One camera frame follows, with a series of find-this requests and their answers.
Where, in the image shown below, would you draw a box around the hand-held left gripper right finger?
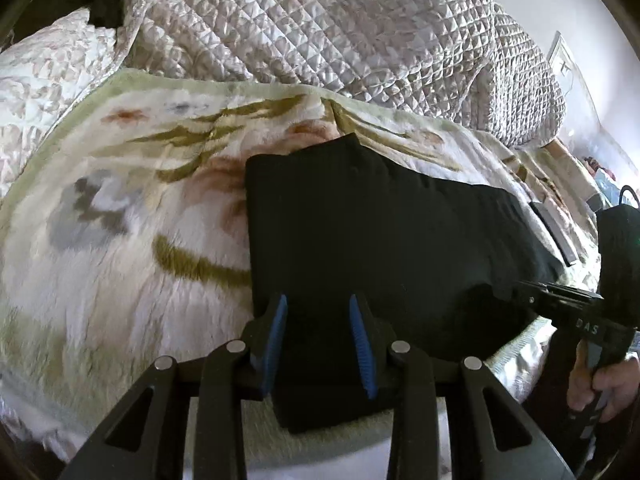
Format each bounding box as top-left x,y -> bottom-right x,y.
348,294 -> 576,480

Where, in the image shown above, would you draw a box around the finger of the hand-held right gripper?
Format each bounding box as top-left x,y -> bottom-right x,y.
517,280 -> 558,311

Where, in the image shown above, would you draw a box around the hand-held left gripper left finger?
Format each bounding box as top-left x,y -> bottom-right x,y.
57,292 -> 290,480

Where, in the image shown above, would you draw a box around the black pants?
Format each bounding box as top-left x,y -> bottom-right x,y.
244,132 -> 568,435

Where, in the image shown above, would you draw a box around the person's right hand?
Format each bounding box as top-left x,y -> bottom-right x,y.
567,342 -> 640,423

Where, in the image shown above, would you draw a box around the dark grey flat case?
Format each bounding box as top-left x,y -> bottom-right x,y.
529,200 -> 578,267

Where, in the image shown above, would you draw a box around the colourful cloth pile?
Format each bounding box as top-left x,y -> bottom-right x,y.
582,155 -> 632,196

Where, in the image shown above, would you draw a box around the brown patterned bedsheet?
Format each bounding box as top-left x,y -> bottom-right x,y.
495,137 -> 601,241

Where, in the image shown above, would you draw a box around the floral fleece blanket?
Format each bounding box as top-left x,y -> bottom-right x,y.
0,67 -> 601,466

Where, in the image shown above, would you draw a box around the grey quilted bedspread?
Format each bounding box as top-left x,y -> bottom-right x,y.
117,0 -> 568,148

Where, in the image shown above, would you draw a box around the floral quilted pillow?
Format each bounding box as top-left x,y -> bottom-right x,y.
0,7 -> 131,201

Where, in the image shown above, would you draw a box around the white picture frame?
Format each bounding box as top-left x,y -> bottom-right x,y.
545,30 -> 583,81

